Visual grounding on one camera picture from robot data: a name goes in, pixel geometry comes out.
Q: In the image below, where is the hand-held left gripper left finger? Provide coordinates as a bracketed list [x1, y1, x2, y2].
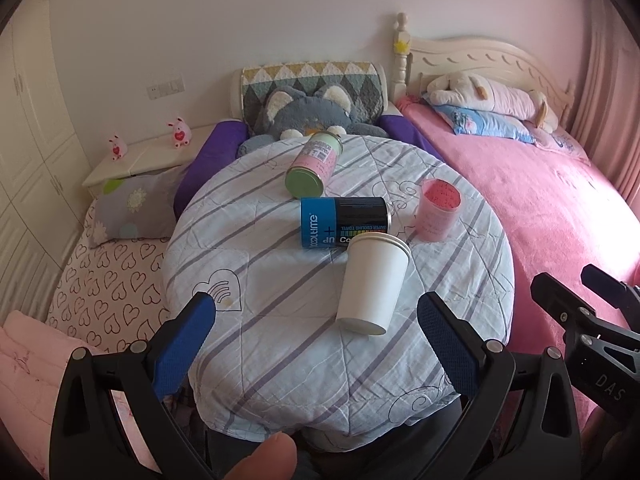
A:
[49, 291, 217, 480]

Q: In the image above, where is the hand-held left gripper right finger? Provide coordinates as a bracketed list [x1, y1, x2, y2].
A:
[416, 291, 583, 480]

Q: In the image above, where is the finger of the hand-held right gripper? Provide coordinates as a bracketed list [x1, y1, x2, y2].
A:
[581, 264, 640, 313]
[531, 272, 601, 333]

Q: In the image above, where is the white paper cup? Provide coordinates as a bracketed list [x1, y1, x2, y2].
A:
[335, 232, 412, 336]

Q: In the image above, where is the pink plastic cup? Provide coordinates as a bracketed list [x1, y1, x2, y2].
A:
[412, 178, 462, 243]

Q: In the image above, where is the person's left hand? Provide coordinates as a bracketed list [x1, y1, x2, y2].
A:
[222, 432, 299, 480]

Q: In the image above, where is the pink bed blanket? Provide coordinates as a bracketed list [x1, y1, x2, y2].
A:
[396, 95, 640, 357]

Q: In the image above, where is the heart print bed sheet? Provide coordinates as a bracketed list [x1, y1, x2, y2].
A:
[46, 197, 177, 357]

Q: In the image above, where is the striped cloth covered round table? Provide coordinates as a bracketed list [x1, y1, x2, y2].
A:
[162, 134, 516, 434]

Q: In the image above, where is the pink print pillow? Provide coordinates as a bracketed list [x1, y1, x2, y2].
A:
[534, 124, 592, 162]

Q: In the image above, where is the dark cloth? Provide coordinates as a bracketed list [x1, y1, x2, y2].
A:
[205, 394, 468, 480]

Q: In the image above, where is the grey flower print pillow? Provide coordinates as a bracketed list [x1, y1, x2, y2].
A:
[89, 166, 190, 249]

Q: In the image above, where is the light pink folded quilt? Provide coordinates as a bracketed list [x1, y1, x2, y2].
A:
[0, 310, 173, 480]

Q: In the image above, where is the blue and black can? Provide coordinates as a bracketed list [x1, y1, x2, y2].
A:
[300, 196, 392, 250]

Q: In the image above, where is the purple bed bumper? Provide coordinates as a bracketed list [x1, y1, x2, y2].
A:
[172, 119, 250, 222]
[378, 114, 447, 164]

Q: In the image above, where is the white nightstand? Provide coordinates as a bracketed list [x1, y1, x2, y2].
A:
[82, 122, 219, 197]

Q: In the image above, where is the pink curtain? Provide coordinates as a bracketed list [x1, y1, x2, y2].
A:
[569, 0, 640, 213]

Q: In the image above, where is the blue print pillow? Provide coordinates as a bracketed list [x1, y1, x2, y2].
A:
[432, 103, 537, 145]

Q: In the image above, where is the white and pink plush toy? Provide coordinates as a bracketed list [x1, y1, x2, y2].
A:
[421, 72, 560, 134]

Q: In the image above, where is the pink and green can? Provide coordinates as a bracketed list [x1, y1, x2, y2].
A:
[285, 131, 344, 199]

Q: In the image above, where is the white wardrobe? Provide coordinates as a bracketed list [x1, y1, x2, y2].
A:
[0, 20, 94, 322]

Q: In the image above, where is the white carved bed headboard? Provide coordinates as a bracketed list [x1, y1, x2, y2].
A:
[391, 12, 577, 127]

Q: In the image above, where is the grey plush toy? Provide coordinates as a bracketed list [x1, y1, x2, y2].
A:
[236, 85, 390, 159]

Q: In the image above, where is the diamond pattern quilted cover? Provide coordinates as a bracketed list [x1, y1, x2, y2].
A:
[239, 61, 390, 127]

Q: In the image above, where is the white wall switch panel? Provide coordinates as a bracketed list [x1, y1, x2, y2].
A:
[147, 79, 184, 97]

